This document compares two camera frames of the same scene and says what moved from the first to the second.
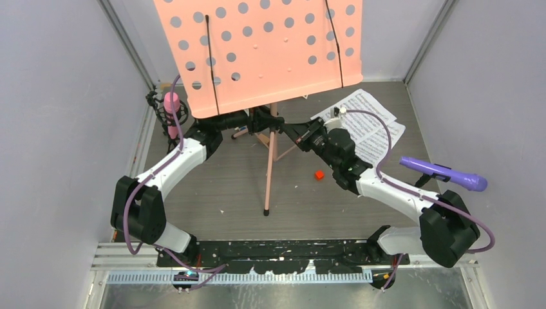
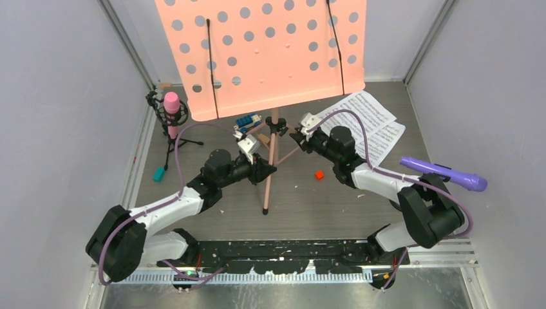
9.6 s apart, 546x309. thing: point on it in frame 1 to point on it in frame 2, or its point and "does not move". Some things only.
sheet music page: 373,149 does not move
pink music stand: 228,54 does not move
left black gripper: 260,118 to 254,169
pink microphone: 164,114 does not move
